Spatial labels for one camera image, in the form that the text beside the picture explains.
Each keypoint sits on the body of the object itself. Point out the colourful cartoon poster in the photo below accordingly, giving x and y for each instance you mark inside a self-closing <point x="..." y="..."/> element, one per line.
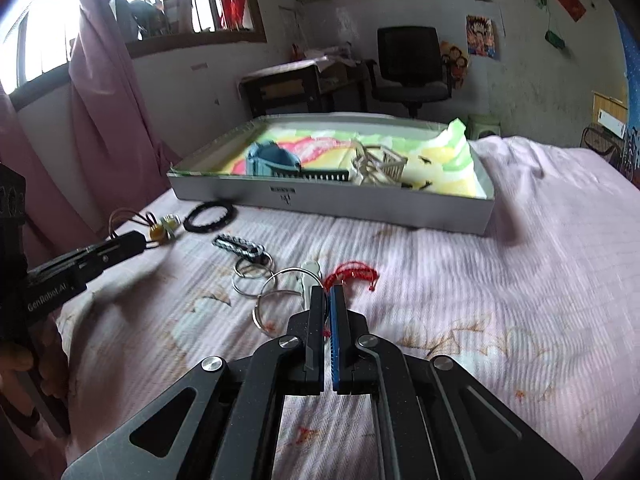
<point x="482" y="37"/>

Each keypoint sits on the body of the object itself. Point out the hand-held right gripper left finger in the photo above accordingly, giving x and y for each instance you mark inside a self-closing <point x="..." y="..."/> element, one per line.
<point x="315" y="345"/>

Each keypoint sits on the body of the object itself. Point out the orange cartoon poster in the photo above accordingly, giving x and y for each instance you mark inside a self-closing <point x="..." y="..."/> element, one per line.
<point x="456" y="62"/>

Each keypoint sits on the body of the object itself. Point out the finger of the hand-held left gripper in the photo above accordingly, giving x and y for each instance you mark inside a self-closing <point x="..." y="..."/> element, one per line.
<point x="117" y="250"/>

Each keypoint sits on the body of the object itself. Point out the blue hair claw clip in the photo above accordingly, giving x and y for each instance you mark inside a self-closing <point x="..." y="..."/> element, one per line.
<point x="272" y="157"/>

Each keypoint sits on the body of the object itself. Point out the blue patterned curtain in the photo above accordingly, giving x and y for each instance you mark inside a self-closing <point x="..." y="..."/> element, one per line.
<point x="631" y="85"/>

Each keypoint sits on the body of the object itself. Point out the white cardboard box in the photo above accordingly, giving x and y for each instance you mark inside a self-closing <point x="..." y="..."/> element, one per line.
<point x="350" y="203"/>

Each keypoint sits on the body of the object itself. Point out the red paper square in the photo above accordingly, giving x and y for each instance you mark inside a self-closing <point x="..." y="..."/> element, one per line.
<point x="569" y="2"/>

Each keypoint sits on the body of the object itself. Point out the green hanging pouch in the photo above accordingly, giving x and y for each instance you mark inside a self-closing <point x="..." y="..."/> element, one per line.
<point x="556" y="40"/>

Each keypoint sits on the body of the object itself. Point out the brown cardboard box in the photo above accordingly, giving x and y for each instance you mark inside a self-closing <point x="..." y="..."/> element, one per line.
<point x="176" y="15"/>

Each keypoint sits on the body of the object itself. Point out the yellow wooden board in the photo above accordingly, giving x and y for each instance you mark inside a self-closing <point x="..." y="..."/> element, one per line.
<point x="607" y="110"/>

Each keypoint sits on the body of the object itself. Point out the pile of papers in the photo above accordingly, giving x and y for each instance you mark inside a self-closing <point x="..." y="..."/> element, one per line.
<point x="325" y="56"/>

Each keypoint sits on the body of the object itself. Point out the person's left hand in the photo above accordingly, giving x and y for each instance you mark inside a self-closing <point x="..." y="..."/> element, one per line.
<point x="15" y="367"/>

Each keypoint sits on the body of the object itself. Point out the barred window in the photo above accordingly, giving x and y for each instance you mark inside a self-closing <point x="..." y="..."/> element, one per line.
<point x="45" y="30"/>

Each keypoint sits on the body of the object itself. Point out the pink curtain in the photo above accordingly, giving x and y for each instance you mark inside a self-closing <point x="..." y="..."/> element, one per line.
<point x="110" y="110"/>
<point x="20" y="135"/>

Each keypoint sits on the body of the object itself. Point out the dark wooden desk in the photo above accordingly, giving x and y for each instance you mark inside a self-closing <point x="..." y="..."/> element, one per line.
<point x="280" y="87"/>

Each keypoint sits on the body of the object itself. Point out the green plastic stool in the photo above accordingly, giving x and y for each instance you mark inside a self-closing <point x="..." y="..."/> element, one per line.
<point x="484" y="124"/>

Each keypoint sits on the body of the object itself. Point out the black office chair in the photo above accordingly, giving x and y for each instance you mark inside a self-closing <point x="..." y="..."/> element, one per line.
<point x="407" y="55"/>

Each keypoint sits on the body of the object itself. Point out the black comb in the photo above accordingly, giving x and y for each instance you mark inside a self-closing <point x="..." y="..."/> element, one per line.
<point x="320" y="176"/>

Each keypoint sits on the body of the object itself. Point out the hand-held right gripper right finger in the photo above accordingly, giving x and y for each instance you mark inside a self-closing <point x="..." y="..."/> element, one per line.
<point x="337" y="345"/>

